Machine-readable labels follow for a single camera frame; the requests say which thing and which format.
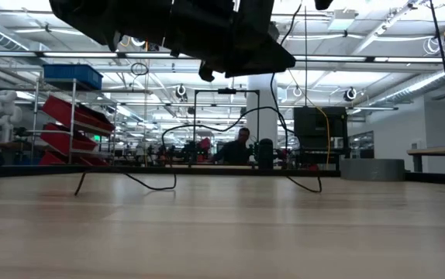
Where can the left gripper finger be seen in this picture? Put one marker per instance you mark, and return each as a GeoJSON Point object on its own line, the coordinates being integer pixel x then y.
{"type": "Point", "coordinates": [273, 50]}
{"type": "Point", "coordinates": [261, 69]}

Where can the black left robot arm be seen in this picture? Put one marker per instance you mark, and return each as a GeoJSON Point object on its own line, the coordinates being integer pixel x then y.
{"type": "Point", "coordinates": [110, 15]}

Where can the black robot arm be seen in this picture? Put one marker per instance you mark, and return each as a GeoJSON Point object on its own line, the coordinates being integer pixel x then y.
{"type": "Point", "coordinates": [191, 149]}

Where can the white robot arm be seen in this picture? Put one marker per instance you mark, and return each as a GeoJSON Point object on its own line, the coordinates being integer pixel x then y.
{"type": "Point", "coordinates": [3, 112]}

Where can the white column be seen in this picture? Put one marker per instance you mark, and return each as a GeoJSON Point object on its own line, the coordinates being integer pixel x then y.
{"type": "Point", "coordinates": [262, 93]}

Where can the black equipment cart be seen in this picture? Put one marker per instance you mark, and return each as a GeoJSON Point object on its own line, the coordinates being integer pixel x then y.
{"type": "Point", "coordinates": [315, 120]}

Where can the black cylindrical stand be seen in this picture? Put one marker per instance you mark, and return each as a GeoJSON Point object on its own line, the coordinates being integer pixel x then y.
{"type": "Point", "coordinates": [266, 155]}

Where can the person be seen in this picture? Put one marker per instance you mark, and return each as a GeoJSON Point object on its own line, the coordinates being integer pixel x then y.
{"type": "Point", "coordinates": [238, 153]}

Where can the long light strip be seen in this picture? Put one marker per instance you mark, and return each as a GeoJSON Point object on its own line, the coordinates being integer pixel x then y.
{"type": "Point", "coordinates": [79, 54]}

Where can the blue storage bin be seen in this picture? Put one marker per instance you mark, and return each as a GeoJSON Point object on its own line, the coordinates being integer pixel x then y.
{"type": "Point", "coordinates": [71, 73]}

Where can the metal shelf rack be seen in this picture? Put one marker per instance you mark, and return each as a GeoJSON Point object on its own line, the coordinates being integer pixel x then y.
{"type": "Point", "coordinates": [72, 116]}

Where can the red storage bin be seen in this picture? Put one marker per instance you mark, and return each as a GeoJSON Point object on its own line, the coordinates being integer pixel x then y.
{"type": "Point", "coordinates": [57, 139]}
{"type": "Point", "coordinates": [57, 108]}
{"type": "Point", "coordinates": [52, 159]}

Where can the long wooden table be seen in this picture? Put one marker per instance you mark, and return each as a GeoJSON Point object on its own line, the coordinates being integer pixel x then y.
{"type": "Point", "coordinates": [435, 150]}

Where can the black robot station frame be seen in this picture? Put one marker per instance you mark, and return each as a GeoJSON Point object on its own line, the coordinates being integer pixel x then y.
{"type": "Point", "coordinates": [226, 91]}

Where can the black aluminium table frame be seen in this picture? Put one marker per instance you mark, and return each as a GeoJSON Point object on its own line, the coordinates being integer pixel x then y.
{"type": "Point", "coordinates": [207, 170]}

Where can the grey duct tape roll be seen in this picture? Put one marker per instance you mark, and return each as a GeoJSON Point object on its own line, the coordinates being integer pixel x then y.
{"type": "Point", "coordinates": [371, 169]}

